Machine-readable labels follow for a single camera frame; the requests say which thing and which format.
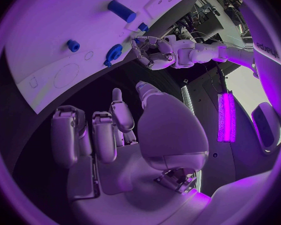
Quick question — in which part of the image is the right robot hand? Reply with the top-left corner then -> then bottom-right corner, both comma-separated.
50,80 -> 212,225

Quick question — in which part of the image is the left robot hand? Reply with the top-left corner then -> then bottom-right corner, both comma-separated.
129,34 -> 177,71

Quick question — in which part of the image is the white task board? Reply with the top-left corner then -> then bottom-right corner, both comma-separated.
4,0 -> 196,115

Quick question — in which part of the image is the small blue plug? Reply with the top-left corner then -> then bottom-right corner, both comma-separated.
137,22 -> 150,32

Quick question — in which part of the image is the blue gear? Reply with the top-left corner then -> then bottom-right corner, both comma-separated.
105,43 -> 124,61

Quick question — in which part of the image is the long blue cylinder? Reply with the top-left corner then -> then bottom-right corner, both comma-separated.
106,0 -> 138,24

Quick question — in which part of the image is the glowing light bar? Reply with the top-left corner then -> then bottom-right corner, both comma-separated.
216,91 -> 238,144

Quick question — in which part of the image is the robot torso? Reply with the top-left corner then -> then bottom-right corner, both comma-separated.
233,0 -> 281,156

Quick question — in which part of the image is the white cable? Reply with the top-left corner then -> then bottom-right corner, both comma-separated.
189,31 -> 250,51

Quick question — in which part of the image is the black cable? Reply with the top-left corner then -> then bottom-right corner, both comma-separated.
214,61 -> 229,95

